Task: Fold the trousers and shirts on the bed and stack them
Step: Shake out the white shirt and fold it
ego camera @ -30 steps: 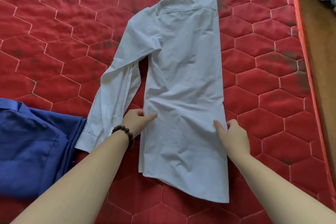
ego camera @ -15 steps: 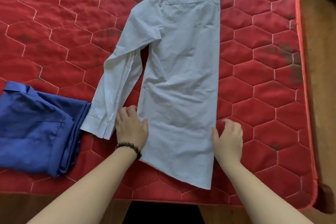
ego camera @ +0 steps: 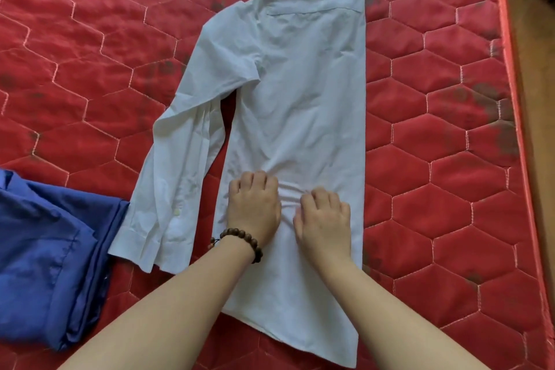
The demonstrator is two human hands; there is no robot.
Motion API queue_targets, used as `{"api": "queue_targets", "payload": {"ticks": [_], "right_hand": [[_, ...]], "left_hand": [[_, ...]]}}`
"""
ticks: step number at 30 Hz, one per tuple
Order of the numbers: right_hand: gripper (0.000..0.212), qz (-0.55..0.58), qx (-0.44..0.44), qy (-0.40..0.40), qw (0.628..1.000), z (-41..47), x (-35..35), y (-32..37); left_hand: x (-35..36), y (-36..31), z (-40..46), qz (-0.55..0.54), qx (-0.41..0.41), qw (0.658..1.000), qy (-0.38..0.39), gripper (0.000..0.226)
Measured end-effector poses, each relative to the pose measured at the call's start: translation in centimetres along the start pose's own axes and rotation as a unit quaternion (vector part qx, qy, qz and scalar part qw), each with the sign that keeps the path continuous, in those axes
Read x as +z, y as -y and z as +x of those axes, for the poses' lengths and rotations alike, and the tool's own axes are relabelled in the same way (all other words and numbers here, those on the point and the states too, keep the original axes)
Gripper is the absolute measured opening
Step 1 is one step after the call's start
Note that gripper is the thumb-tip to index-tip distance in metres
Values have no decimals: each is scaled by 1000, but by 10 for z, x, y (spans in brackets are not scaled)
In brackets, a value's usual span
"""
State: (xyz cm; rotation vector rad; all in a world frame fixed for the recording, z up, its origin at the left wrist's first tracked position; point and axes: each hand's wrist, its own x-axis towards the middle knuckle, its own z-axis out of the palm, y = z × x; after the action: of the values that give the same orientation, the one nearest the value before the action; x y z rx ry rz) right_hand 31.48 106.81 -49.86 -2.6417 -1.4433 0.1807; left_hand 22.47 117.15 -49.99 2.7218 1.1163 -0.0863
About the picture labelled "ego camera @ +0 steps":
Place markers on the person's right hand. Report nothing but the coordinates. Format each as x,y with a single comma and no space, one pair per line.
325,231

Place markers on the person's left hand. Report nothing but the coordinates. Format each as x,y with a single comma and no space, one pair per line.
256,209

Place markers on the light blue shirt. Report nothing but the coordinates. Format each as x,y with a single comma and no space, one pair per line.
303,101

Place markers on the red quilted mattress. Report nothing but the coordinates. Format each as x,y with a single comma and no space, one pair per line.
433,144

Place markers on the dark blue shirt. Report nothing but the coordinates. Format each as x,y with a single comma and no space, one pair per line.
47,261

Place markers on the person's left forearm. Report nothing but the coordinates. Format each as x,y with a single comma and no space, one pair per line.
164,317

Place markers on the person's right forearm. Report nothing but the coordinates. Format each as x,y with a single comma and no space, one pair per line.
399,322

